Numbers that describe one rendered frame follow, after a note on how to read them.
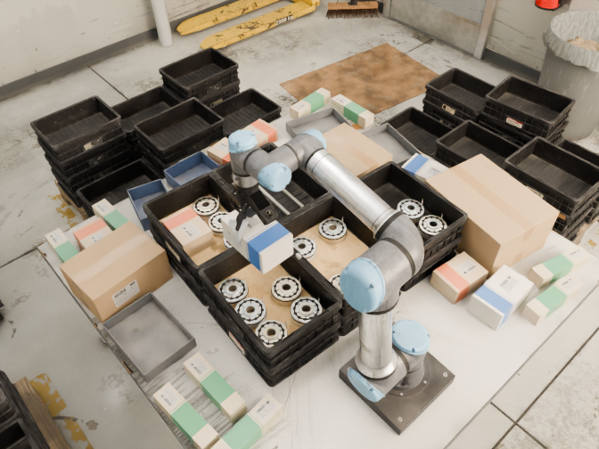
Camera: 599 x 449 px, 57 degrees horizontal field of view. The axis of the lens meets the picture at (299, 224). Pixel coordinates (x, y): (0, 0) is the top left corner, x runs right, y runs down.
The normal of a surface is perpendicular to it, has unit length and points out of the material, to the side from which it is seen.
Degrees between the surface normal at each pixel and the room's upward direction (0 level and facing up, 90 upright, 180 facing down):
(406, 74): 0
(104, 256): 0
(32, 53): 90
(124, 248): 0
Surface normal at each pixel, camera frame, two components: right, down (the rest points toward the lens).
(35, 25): 0.66, 0.54
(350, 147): -0.01, -0.69
